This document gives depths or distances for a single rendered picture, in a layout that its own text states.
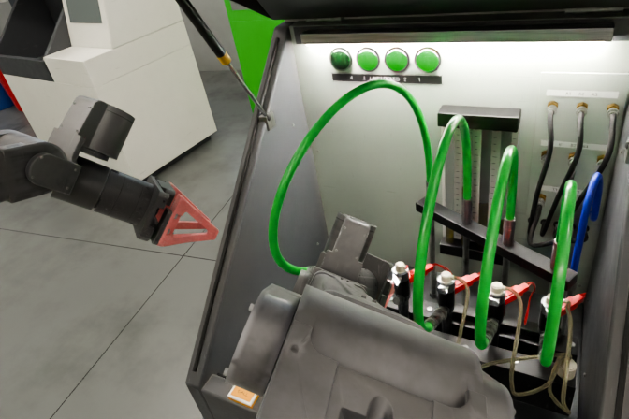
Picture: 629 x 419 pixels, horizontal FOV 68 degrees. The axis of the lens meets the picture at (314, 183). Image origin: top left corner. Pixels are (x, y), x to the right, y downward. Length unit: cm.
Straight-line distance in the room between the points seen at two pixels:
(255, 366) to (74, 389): 231
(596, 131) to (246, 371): 84
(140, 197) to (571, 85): 71
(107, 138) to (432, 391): 50
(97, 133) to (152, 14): 303
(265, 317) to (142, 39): 341
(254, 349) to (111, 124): 46
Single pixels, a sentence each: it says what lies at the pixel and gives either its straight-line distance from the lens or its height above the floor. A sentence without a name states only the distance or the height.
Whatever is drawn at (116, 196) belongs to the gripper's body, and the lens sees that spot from 62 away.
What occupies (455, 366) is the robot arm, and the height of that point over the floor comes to 154.
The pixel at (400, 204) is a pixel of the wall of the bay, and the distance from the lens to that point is 113.
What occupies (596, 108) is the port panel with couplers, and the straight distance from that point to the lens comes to 94.
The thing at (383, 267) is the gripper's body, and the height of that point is 120.
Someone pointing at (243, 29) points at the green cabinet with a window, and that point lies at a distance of 377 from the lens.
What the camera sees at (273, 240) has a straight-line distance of 70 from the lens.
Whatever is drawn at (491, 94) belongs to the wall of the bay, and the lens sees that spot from 94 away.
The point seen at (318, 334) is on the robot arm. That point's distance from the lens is 18.
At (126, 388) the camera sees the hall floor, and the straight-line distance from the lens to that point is 236.
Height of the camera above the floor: 170
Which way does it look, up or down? 33 degrees down
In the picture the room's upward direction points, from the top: 11 degrees counter-clockwise
